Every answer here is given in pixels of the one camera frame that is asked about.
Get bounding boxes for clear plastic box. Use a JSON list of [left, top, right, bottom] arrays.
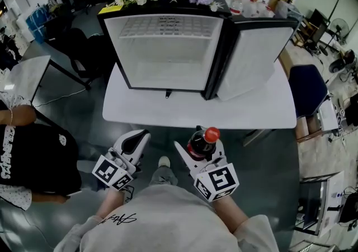
[[275, 0, 304, 22]]

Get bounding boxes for cola bottle with red cap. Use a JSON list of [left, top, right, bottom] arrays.
[[186, 127, 221, 161]]

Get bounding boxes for black office chair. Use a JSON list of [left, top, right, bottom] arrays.
[[65, 27, 112, 80]]

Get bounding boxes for person's right forearm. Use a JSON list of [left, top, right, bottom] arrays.
[[212, 196, 248, 232]]

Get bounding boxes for wooden low cabinet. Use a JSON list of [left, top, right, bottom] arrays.
[[296, 99, 339, 144]]

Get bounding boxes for black mini fridge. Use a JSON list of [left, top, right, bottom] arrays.
[[97, 0, 299, 102]]

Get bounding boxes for white glass-door appliance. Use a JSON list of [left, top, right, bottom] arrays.
[[299, 171, 350, 236]]

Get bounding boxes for white printer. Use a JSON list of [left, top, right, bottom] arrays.
[[318, 99, 339, 131]]

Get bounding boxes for person's grey trousers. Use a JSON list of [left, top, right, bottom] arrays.
[[148, 165, 179, 187]]

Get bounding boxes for clear water jug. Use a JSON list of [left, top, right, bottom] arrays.
[[262, 6, 276, 19], [229, 0, 244, 16], [245, 0, 262, 18]]

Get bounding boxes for person's left forearm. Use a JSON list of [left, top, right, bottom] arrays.
[[96, 188, 126, 218]]

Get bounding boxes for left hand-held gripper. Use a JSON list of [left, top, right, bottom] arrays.
[[91, 129, 152, 192]]

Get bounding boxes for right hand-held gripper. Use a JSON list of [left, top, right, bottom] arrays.
[[173, 125, 240, 203]]

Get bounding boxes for grey marble side table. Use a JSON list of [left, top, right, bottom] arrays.
[[5, 54, 92, 106]]

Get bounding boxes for floor fan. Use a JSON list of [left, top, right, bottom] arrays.
[[328, 49, 357, 74]]

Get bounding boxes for person's grey sweatshirt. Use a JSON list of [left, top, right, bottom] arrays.
[[53, 183, 280, 252]]

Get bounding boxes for blue chair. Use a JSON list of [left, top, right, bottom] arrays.
[[288, 64, 329, 120]]

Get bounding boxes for standing fan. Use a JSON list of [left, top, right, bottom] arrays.
[[318, 17, 350, 56]]

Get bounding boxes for blue wrapped barrel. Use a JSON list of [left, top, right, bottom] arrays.
[[25, 7, 47, 44]]

